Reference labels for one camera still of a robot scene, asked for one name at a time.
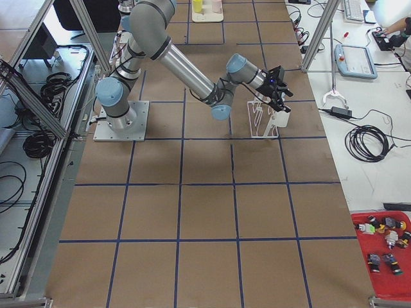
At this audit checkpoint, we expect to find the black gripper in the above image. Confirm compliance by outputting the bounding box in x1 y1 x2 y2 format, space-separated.
256 76 291 113

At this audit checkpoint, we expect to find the cream white cup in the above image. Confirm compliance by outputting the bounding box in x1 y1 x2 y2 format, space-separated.
274 110 291 128

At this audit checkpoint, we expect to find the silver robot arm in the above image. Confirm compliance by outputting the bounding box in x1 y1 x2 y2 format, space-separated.
96 1 293 132

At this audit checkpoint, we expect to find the pink cup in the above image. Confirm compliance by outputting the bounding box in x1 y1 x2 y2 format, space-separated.
211 0 222 13

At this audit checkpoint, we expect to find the yellow cup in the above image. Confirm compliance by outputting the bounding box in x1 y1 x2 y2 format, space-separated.
192 0 203 13

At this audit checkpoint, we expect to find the white grabber tool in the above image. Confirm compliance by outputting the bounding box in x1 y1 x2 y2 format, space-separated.
322 22 349 110

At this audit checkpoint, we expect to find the black power adapter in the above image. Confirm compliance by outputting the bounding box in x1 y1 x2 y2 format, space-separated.
330 107 353 119

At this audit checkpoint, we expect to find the teach pendant tablet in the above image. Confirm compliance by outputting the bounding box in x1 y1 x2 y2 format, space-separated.
334 44 378 80

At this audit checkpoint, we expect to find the cream plastic tray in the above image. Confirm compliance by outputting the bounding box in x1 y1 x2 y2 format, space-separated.
191 1 224 23

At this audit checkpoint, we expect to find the white keyboard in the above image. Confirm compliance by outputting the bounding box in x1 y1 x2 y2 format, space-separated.
342 0 364 23

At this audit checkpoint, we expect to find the red parts tray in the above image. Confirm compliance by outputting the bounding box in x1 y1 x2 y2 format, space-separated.
351 210 410 302

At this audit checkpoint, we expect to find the white wire cup rack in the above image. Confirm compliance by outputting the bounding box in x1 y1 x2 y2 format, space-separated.
247 95 279 139

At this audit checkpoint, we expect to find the wrist black camera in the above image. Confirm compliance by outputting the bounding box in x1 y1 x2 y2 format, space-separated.
267 65 284 85

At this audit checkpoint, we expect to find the coiled black cable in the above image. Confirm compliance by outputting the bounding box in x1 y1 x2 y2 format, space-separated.
345 124 398 163

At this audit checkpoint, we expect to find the aluminium frame post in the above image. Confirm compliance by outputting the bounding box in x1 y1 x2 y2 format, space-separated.
301 0 340 73

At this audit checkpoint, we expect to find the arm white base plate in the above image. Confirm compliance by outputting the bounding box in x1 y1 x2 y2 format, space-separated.
94 101 150 142

